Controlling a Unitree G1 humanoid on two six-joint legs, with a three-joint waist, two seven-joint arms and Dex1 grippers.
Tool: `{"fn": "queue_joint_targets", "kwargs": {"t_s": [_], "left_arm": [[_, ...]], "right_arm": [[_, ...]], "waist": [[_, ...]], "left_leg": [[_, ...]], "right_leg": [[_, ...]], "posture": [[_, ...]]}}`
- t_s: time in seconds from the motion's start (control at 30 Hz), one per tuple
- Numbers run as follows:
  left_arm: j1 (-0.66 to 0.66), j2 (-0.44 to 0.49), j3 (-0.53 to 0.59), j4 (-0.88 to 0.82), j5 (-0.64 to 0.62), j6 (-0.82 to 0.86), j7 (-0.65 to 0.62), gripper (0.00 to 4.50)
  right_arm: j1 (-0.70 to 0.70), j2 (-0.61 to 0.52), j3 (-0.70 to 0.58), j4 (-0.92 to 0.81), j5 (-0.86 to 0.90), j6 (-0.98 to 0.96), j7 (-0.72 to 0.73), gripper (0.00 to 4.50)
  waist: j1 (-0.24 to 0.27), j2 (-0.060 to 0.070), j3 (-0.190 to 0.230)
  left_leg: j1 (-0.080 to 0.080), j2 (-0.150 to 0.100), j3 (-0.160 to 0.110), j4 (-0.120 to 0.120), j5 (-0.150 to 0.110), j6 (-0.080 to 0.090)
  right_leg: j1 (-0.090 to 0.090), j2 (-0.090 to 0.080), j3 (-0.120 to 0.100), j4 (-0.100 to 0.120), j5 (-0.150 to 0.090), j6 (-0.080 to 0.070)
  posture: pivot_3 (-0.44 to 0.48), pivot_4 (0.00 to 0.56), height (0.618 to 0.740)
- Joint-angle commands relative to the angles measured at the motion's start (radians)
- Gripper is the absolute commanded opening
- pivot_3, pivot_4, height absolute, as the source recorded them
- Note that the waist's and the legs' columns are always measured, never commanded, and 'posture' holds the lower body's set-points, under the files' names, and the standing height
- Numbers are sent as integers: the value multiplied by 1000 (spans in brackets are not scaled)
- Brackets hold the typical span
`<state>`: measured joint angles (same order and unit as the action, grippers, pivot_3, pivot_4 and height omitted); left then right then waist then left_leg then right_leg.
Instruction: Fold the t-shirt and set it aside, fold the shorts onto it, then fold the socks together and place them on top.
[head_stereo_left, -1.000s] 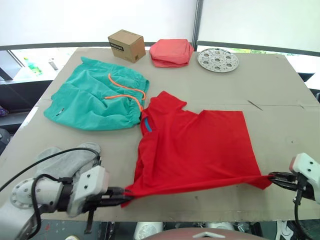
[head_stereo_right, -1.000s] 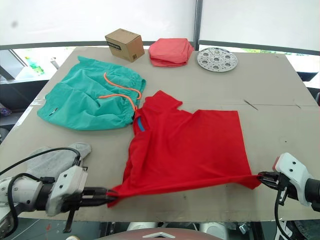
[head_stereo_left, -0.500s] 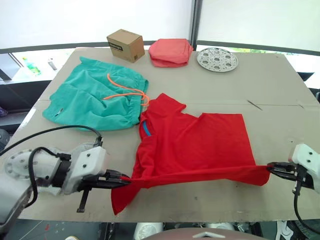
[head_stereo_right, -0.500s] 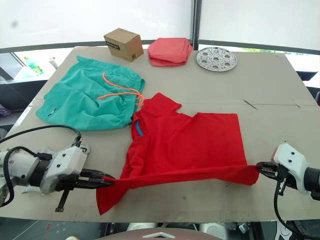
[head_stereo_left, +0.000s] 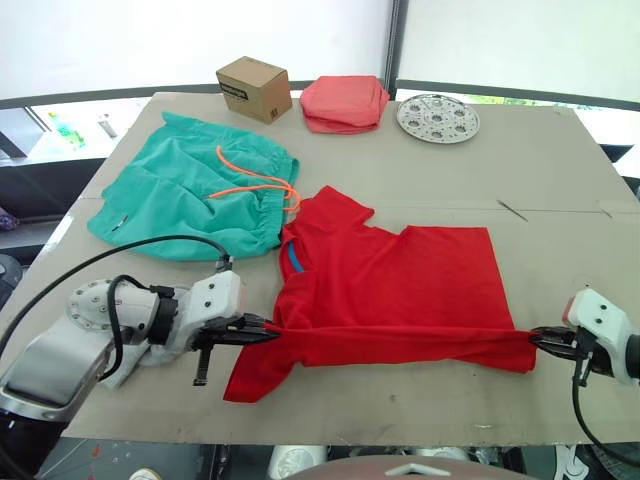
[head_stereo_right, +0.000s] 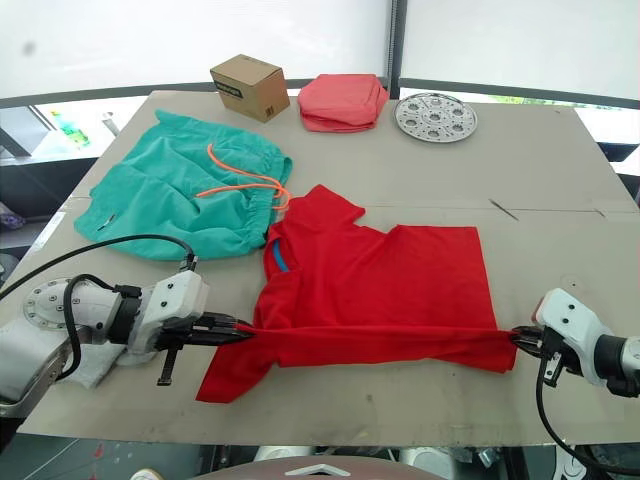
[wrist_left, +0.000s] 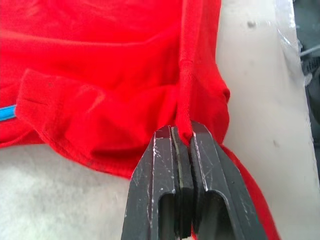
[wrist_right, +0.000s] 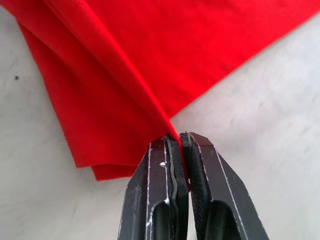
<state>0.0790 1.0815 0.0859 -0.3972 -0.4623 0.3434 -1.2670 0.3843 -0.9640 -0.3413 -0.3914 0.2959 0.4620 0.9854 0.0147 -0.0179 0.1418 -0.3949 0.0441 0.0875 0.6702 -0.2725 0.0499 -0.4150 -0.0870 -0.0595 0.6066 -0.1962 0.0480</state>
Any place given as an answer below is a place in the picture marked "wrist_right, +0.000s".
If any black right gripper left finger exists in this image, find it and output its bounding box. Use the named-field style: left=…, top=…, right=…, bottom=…
left=116, top=134, right=193, bottom=240

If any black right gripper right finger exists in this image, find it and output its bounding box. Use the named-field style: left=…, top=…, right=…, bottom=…
left=180, top=131, right=270, bottom=240

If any red t-shirt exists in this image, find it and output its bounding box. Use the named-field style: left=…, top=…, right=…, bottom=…
left=2, top=0, right=320, bottom=192

